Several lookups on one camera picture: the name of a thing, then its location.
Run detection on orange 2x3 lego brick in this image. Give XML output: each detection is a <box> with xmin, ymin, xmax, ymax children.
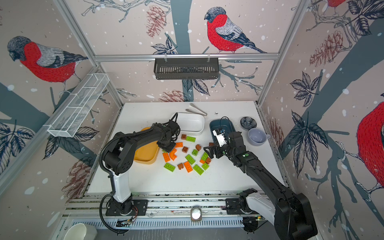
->
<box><xmin>175</xmin><ymin>142</ymin><xmax>184</xmax><ymax>148</ymax></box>

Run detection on orange curved lego piece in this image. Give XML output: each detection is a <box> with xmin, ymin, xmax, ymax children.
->
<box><xmin>169</xmin><ymin>148</ymin><xmax>178</xmax><ymax>161</ymax></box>

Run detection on orange 2x4 lego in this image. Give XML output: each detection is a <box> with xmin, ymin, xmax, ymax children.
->
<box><xmin>163</xmin><ymin>153</ymin><xmax>171</xmax><ymax>163</ymax></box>
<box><xmin>184</xmin><ymin>162</ymin><xmax>193</xmax><ymax>173</ymax></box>

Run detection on green 2x4 lego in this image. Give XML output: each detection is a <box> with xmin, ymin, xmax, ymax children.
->
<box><xmin>186</xmin><ymin>155</ymin><xmax>196</xmax><ymax>166</ymax></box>
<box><xmin>193</xmin><ymin>164</ymin><xmax>205</xmax><ymax>176</ymax></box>
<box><xmin>164</xmin><ymin>163</ymin><xmax>176</xmax><ymax>172</ymax></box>

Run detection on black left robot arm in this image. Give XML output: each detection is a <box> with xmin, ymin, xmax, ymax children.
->
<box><xmin>99</xmin><ymin>120</ymin><xmax>181</xmax><ymax>208</ymax></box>

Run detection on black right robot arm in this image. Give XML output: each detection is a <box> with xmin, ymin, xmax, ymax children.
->
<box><xmin>204</xmin><ymin>129</ymin><xmax>318</xmax><ymax>240</ymax></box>

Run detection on green 2x3 lego on orange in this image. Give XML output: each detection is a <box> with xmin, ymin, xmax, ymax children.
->
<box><xmin>201</xmin><ymin>152</ymin><xmax>209</xmax><ymax>162</ymax></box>

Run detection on green 2x2 lego bottom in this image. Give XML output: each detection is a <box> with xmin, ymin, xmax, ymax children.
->
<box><xmin>202</xmin><ymin>163</ymin><xmax>210</xmax><ymax>171</ymax></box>

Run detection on green 2x2 lego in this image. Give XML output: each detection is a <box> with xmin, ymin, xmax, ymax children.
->
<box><xmin>192</xmin><ymin>149</ymin><xmax>199</xmax><ymax>156</ymax></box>
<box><xmin>202</xmin><ymin>163</ymin><xmax>210</xmax><ymax>171</ymax></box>

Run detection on white plastic bin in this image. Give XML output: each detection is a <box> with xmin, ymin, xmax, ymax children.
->
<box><xmin>177</xmin><ymin>113</ymin><xmax>205</xmax><ymax>136</ymax></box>

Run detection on green 2x3 lego top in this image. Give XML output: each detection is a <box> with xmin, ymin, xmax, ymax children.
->
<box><xmin>186</xmin><ymin>136</ymin><xmax>196</xmax><ymax>143</ymax></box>

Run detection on green 2x2 lego centre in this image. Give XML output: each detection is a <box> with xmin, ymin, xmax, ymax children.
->
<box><xmin>192</xmin><ymin>149</ymin><xmax>199</xmax><ymax>156</ymax></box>

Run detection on teal plastic bin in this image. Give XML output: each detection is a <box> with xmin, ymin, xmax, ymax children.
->
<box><xmin>209</xmin><ymin>118</ymin><xmax>236</xmax><ymax>144</ymax></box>

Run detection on green 2x4 lego bottom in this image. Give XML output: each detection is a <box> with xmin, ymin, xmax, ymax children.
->
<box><xmin>193</xmin><ymin>164</ymin><xmax>205</xmax><ymax>176</ymax></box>

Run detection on metal tongs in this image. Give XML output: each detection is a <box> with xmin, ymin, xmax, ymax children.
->
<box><xmin>185</xmin><ymin>103</ymin><xmax>208</xmax><ymax>117</ymax></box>

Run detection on yellow plastic bin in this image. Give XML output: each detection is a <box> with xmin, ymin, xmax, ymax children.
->
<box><xmin>134</xmin><ymin>141</ymin><xmax>160</xmax><ymax>165</ymax></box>

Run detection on orange 2x4 lego bottom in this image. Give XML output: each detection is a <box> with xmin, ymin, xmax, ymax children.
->
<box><xmin>184</xmin><ymin>162</ymin><xmax>193</xmax><ymax>173</ymax></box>

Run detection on lavender plastic bowl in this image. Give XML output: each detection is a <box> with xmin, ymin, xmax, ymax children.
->
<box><xmin>248</xmin><ymin>128</ymin><xmax>271</xmax><ymax>147</ymax></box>

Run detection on dark patterned ceramic bowl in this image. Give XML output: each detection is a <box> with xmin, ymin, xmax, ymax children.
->
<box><xmin>240</xmin><ymin>117</ymin><xmax>257</xmax><ymax>131</ymax></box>

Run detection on round silver button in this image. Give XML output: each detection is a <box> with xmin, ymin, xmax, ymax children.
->
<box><xmin>190</xmin><ymin>207</ymin><xmax>203</xmax><ymax>222</ymax></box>

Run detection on white bowl bottom left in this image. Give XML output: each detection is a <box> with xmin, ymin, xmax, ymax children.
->
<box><xmin>63</xmin><ymin>223</ymin><xmax>98</xmax><ymax>240</ymax></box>

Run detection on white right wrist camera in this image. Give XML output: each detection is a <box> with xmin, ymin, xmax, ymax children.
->
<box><xmin>213</xmin><ymin>128</ymin><xmax>228</xmax><ymax>147</ymax></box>

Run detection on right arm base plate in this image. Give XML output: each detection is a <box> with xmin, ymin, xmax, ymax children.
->
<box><xmin>222</xmin><ymin>198</ymin><xmax>258</xmax><ymax>215</ymax></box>

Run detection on black hanging wire basket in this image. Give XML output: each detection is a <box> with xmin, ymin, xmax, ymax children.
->
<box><xmin>154</xmin><ymin>58</ymin><xmax>220</xmax><ymax>80</ymax></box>

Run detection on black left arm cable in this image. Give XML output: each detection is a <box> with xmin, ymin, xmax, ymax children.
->
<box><xmin>99</xmin><ymin>193</ymin><xmax>133</xmax><ymax>235</ymax></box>

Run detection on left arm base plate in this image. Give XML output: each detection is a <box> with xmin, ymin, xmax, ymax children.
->
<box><xmin>106</xmin><ymin>198</ymin><xmax>149</xmax><ymax>217</ymax></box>

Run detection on white wire mesh shelf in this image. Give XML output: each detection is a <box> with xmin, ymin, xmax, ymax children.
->
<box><xmin>48</xmin><ymin>73</ymin><xmax>110</xmax><ymax>138</ymax></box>

